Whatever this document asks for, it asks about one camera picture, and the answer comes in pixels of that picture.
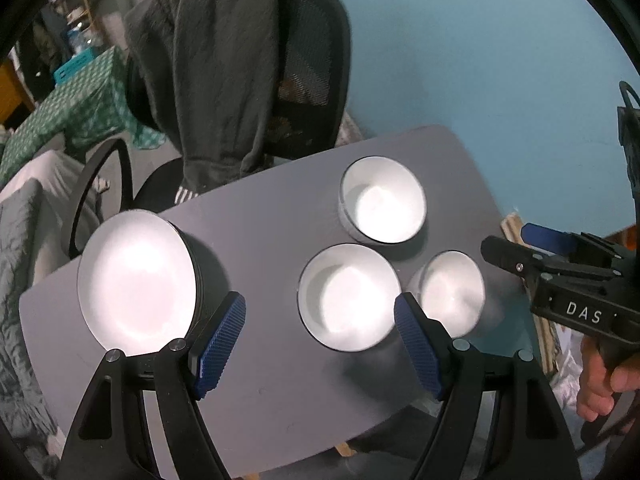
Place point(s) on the black mesh office chair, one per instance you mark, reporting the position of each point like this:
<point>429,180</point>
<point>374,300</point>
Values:
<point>310,60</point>

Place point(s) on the white bed sheet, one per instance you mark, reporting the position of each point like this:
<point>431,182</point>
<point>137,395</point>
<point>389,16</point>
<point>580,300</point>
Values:
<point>45,170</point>

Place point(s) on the white bowl black rim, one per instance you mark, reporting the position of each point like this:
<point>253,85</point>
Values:
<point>450,290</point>
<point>345,295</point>
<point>385,205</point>

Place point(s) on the teal plastic crate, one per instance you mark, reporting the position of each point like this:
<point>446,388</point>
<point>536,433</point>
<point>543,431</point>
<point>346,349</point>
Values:
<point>75,66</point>

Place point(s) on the clear water bottle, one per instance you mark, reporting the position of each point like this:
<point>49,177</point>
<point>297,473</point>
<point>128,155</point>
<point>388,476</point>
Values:
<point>77,40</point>

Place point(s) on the dark grey hoodie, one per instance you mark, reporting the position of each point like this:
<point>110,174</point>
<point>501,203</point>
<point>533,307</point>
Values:
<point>210,60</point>

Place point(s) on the green checkered tablecloth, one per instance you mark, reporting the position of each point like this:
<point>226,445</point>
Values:
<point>65,105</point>

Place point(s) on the grey quilted duvet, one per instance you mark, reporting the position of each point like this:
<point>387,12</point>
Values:
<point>20,285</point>

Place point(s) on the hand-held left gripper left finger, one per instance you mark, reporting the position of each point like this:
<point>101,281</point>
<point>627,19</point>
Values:
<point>220,345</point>

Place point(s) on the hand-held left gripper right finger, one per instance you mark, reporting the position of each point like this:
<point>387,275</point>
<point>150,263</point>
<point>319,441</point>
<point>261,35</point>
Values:
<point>417,347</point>

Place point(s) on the person's right hand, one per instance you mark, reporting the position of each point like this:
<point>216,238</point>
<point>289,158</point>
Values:
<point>595,385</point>

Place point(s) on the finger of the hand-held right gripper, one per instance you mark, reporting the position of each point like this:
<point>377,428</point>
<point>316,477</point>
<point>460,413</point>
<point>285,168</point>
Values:
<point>547,236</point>
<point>505,252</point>

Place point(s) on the wooden louvred wardrobe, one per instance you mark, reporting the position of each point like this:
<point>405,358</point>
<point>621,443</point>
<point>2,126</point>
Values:
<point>12,90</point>

